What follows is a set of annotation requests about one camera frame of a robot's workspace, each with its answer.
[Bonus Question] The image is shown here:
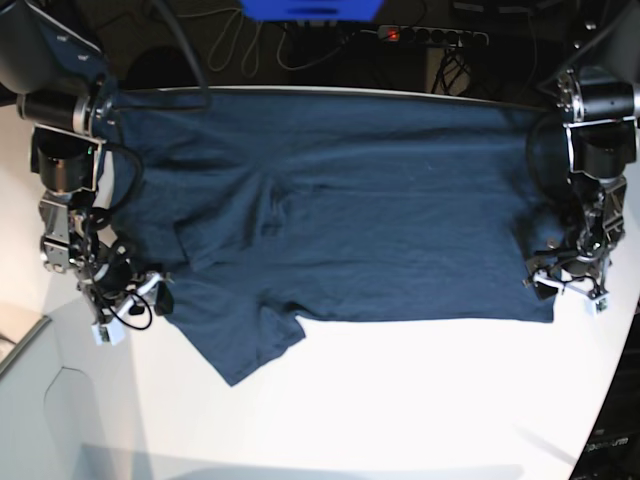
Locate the white storage bin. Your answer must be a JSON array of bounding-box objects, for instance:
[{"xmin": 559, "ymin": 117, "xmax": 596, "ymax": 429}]
[{"xmin": 1, "ymin": 300, "xmax": 153, "ymax": 479}]

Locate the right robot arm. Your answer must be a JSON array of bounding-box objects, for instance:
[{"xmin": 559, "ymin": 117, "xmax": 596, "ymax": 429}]
[{"xmin": 1, "ymin": 1, "xmax": 174, "ymax": 327}]

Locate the white cable on floor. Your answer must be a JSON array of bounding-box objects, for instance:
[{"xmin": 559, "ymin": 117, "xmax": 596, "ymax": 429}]
[{"xmin": 199, "ymin": 9, "xmax": 351, "ymax": 77}]

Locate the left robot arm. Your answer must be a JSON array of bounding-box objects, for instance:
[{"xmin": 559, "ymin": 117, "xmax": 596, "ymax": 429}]
[{"xmin": 525, "ymin": 1, "xmax": 639, "ymax": 311}]

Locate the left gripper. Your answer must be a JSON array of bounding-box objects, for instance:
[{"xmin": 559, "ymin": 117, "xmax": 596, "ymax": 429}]
[{"xmin": 523, "ymin": 249, "xmax": 610, "ymax": 301}]

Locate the blue box overhead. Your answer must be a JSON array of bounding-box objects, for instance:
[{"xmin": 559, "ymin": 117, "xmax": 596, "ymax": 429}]
[{"xmin": 240, "ymin": 0, "xmax": 384, "ymax": 21}]

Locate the black power strip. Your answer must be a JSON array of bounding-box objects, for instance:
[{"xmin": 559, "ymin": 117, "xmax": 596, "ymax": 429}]
[{"xmin": 377, "ymin": 25, "xmax": 490, "ymax": 48}]

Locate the dark blue t-shirt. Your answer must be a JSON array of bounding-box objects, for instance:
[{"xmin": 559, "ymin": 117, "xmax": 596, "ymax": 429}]
[{"xmin": 113, "ymin": 90, "xmax": 564, "ymax": 385}]

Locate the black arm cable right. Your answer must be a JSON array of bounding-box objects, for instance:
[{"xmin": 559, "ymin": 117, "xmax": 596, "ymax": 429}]
[{"xmin": 149, "ymin": 0, "xmax": 214, "ymax": 111}]

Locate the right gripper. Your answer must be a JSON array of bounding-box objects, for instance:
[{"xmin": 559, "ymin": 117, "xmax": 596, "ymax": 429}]
[{"xmin": 74, "ymin": 261, "xmax": 174, "ymax": 325}]

